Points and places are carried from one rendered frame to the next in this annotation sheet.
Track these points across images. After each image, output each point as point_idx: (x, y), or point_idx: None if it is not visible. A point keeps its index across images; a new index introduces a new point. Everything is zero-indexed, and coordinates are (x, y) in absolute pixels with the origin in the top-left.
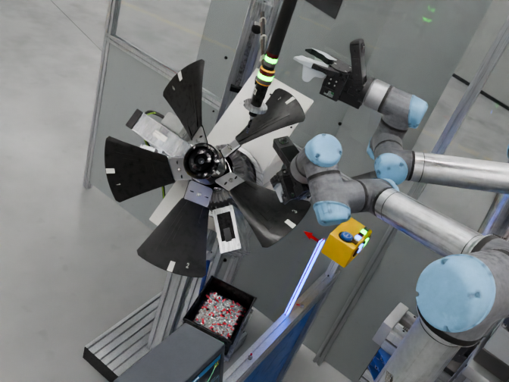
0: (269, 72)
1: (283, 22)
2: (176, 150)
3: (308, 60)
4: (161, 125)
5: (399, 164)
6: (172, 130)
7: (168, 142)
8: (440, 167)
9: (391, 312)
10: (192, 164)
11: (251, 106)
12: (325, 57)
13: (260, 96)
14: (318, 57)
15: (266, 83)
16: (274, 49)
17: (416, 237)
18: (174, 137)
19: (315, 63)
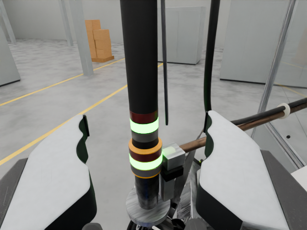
0: (131, 148)
1: (122, 18)
2: (182, 201)
3: (48, 136)
4: (190, 173)
5: None
6: (197, 182)
7: (182, 190)
8: None
9: None
10: (134, 222)
11: (133, 199)
12: (202, 163)
13: (137, 190)
14: (206, 156)
15: (134, 171)
16: (129, 98)
17: None
18: (187, 188)
19: (29, 162)
